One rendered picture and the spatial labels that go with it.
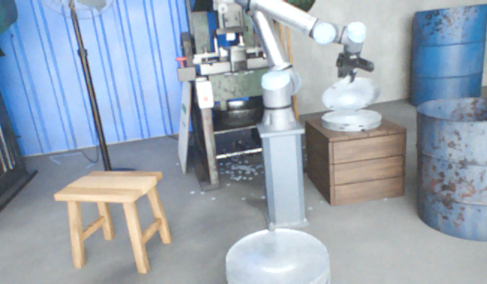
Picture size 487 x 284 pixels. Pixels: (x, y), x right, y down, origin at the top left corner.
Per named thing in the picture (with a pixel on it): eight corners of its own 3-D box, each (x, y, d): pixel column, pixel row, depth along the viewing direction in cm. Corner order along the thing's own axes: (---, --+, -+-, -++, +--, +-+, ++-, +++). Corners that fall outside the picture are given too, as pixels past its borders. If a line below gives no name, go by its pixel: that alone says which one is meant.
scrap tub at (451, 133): (557, 231, 143) (576, 109, 130) (464, 254, 134) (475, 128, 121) (467, 189, 182) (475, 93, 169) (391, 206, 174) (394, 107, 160)
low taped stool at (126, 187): (72, 268, 151) (52, 194, 141) (107, 237, 173) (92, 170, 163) (147, 275, 141) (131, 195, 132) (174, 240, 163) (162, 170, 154)
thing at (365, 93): (346, 116, 204) (346, 115, 204) (392, 92, 183) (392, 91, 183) (310, 99, 188) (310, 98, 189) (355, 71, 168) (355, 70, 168)
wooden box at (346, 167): (405, 195, 182) (406, 128, 172) (331, 206, 178) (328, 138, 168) (369, 167, 220) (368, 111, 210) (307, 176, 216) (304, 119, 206)
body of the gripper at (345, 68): (334, 66, 171) (337, 48, 160) (353, 64, 170) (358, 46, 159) (337, 80, 167) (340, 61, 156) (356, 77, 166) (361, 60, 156)
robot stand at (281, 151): (310, 225, 163) (304, 129, 151) (268, 231, 163) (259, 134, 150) (300, 206, 181) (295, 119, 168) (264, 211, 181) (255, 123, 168)
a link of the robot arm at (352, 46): (349, 18, 147) (370, 22, 145) (345, 37, 157) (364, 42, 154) (342, 31, 144) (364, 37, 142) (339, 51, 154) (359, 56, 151)
